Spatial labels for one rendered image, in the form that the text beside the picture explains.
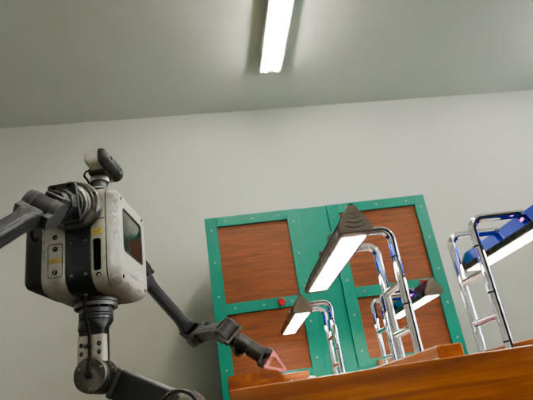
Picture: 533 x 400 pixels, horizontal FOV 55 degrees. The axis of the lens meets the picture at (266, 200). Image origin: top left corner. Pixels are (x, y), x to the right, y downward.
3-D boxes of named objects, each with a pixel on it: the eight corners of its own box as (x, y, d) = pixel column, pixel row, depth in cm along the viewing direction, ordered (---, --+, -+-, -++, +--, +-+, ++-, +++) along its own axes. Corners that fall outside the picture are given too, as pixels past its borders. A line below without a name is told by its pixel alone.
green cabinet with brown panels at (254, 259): (221, 387, 266) (204, 218, 302) (223, 392, 317) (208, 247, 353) (467, 351, 281) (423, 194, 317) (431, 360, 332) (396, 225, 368)
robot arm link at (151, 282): (183, 344, 226) (198, 327, 230) (197, 349, 214) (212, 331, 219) (117, 271, 212) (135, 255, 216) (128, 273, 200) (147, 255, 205)
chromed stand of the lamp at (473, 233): (519, 379, 126) (467, 213, 143) (483, 384, 145) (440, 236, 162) (590, 368, 129) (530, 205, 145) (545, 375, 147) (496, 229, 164)
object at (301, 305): (293, 313, 206) (290, 295, 208) (280, 335, 263) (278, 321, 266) (313, 310, 207) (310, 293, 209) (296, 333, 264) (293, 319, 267)
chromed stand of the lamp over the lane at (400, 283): (363, 404, 122) (328, 229, 139) (347, 405, 140) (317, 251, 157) (439, 392, 124) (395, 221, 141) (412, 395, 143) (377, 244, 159)
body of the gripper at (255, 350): (270, 351, 187) (252, 340, 188) (271, 348, 178) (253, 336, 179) (260, 367, 185) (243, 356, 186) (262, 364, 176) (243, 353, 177)
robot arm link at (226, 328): (184, 340, 217) (201, 321, 222) (193, 348, 218) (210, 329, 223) (213, 335, 179) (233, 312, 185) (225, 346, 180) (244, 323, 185)
